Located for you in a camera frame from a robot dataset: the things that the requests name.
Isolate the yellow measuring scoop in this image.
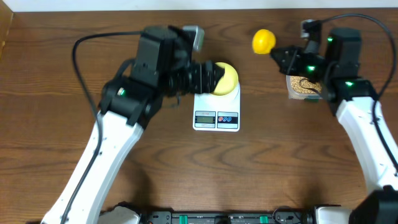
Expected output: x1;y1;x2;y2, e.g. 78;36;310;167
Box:
252;29;276;55

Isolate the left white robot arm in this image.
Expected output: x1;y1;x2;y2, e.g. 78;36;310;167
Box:
42;26;224;223

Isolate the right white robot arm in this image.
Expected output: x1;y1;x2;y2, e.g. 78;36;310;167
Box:
271;28;397;223

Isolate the yellow bowl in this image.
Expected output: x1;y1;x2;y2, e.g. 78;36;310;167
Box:
212;62;239;96

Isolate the white digital kitchen scale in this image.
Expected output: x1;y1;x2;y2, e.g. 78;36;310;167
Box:
192;83;241;132

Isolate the clear container of soybeans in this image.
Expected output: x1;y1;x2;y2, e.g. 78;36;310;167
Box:
286;76;322;101

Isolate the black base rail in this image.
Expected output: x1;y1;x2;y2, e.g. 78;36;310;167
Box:
102;203;352;224

